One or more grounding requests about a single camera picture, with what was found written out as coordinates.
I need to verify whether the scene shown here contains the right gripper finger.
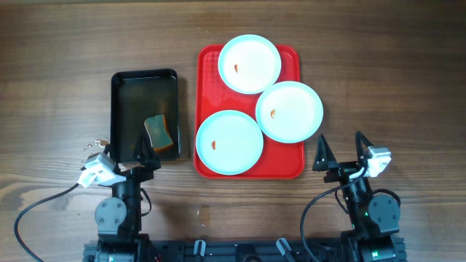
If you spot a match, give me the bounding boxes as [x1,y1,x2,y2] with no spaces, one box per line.
[355,131,373,166]
[312,135,337,172]

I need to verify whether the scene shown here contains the green and orange sponge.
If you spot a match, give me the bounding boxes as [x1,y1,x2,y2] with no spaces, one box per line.
[144,114,174,153]

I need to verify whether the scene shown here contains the light blue plate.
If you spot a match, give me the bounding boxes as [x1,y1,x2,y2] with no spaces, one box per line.
[195,110,264,175]
[218,34,282,95]
[255,81,323,143]

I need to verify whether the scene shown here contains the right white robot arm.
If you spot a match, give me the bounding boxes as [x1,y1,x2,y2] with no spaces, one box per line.
[312,131,401,261]

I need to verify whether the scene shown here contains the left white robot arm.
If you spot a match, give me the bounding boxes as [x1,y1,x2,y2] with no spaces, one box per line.
[86,130,161,262]

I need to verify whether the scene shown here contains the red plastic tray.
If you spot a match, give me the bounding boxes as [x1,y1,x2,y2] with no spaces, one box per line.
[193,44,305,180]

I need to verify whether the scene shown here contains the black rectangular water tray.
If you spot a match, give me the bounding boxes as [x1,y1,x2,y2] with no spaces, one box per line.
[110,68,181,163]

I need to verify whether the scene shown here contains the right black cable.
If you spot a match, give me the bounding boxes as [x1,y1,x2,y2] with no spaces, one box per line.
[299,165,368,262]

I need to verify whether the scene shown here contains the black cable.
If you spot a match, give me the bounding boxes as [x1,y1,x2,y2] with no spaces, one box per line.
[13,183,80,262]
[299,165,368,262]

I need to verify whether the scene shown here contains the left black cable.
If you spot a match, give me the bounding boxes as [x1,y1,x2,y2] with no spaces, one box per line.
[13,183,80,262]

